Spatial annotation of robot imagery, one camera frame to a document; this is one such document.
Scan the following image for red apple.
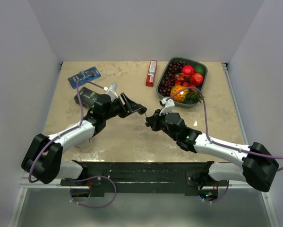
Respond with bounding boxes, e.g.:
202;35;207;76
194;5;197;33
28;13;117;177
181;65;195;75
192;73;204;87

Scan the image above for red leafy fruit cluster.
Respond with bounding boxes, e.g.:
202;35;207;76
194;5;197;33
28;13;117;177
172;73;196;90

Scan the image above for red apple upper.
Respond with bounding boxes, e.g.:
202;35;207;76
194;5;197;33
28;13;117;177
181;65;195;75

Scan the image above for orange toy pineapple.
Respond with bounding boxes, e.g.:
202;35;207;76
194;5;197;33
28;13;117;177
170;85;202;105

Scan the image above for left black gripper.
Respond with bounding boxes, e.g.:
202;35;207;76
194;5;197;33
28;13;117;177
103;93;142;121

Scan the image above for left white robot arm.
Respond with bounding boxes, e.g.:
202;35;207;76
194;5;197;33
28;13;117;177
21;93;147;185

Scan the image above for green lime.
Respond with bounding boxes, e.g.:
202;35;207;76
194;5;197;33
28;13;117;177
194;65;206;76

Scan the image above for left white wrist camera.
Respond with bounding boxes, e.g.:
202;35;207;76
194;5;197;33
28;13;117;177
103;83;118;102

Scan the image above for purple cable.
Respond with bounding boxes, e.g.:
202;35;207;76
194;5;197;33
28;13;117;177
27;79;117;209
163;86;283;204

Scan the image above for red apple lower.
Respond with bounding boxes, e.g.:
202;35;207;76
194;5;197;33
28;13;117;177
192;73;204;87

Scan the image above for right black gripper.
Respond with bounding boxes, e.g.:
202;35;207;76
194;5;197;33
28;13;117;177
147;108;179;141

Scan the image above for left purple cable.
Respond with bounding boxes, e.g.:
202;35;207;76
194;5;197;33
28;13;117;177
27;79;117;209

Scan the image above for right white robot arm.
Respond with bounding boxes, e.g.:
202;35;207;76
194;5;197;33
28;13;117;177
146;110;279;192

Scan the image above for blue blister pack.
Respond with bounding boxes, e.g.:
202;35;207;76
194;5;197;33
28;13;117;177
68;67;101;89

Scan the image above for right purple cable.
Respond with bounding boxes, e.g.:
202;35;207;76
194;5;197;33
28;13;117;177
163;86;283;204

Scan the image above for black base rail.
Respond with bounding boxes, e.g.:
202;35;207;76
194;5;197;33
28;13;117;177
20;161;229;197

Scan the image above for red rectangular box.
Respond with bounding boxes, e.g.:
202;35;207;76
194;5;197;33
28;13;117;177
146;60;157;87

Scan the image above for grey fruit tray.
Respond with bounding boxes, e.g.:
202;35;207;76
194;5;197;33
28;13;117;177
156;57;208;108

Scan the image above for black headed key bunch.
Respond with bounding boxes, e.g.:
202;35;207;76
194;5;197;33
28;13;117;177
144;113;150;127

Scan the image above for black padlock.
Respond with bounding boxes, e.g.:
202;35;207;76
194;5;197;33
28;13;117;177
137;106;147;115

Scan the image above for green black product box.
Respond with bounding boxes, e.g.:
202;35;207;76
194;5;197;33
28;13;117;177
79;87;99;109

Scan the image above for white tape roll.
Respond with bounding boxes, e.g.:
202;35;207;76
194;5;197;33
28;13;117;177
74;137;92;148

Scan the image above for dark red grapes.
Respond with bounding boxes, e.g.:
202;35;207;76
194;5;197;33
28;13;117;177
158;61;186;96

